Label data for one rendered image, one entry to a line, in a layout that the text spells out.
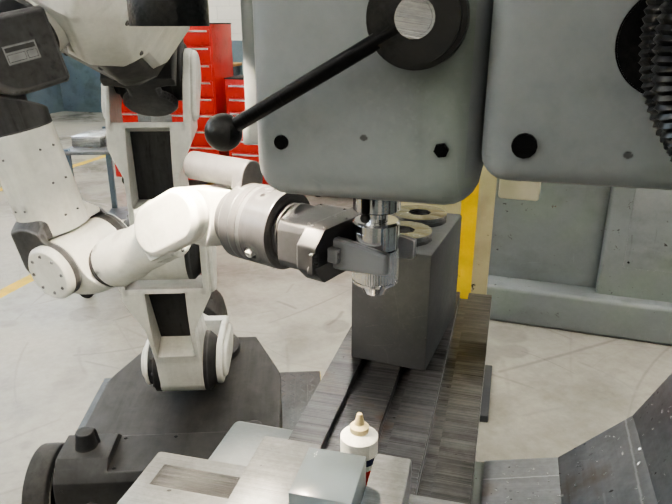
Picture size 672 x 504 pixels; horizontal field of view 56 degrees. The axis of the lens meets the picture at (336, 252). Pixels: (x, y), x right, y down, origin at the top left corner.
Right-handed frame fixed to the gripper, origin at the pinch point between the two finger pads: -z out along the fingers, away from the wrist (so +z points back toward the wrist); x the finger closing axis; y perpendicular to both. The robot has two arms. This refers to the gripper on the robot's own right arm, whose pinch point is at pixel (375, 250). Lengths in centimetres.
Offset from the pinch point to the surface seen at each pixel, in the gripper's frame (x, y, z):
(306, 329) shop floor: 175, 125, 141
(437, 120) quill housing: -7.4, -14.7, -9.3
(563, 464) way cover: 20.5, 31.9, -17.2
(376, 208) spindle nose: -2.1, -5.1, -1.1
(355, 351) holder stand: 21.8, 26.6, 15.7
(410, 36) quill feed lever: -10.9, -20.8, -8.5
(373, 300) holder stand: 22.4, 17.4, 13.1
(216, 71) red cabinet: 362, 22, 378
